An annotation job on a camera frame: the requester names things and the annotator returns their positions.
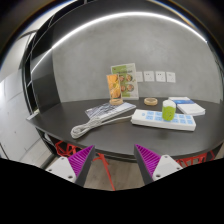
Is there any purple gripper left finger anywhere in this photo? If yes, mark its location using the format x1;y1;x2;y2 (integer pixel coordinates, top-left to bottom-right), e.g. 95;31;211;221
47;145;95;187

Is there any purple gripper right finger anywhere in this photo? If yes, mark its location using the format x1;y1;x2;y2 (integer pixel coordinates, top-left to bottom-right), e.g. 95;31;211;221
134;144;182;185

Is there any red chair left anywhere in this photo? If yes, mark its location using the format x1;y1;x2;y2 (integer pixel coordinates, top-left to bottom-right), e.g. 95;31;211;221
54;140;116;192

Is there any red chair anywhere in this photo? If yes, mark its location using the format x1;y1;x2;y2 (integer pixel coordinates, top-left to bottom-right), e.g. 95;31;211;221
54;140;116;192
176;151;215;168

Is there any white blue power strip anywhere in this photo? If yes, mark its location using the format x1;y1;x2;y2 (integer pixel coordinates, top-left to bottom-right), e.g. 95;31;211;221
131;109;196;131

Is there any red chair right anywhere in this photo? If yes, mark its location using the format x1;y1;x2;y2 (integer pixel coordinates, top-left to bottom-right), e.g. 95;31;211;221
176;151;215;168

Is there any silver white keyboard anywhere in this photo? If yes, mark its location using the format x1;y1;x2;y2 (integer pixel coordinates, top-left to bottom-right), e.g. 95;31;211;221
85;102;136;121

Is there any white blue booklet stack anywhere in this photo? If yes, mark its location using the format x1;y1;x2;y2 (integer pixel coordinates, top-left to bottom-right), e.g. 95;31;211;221
169;97;206;116

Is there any green menu poster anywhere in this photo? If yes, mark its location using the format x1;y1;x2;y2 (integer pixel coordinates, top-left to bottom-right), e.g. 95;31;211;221
111;63;139;100

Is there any dark shelving unit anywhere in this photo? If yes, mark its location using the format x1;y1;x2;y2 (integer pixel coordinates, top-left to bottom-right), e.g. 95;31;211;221
21;19;63;116

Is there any white coiled power cable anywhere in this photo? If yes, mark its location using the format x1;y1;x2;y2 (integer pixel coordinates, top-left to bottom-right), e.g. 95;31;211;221
70;114;134;140

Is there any white wall socket middle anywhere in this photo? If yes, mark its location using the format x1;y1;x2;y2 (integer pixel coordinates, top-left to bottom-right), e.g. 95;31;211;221
156;71;166;82

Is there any white wall socket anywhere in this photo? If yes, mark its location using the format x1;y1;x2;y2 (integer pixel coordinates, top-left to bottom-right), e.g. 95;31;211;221
156;71;166;82
136;72;143;82
144;71;155;82
166;72;176;83

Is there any white wall socket right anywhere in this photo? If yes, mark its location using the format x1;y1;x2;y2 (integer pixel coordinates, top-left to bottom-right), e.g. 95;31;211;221
166;72;176;83

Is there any white wall socket far left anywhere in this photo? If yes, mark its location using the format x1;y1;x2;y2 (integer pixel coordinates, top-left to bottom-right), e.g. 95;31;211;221
136;72;143;82

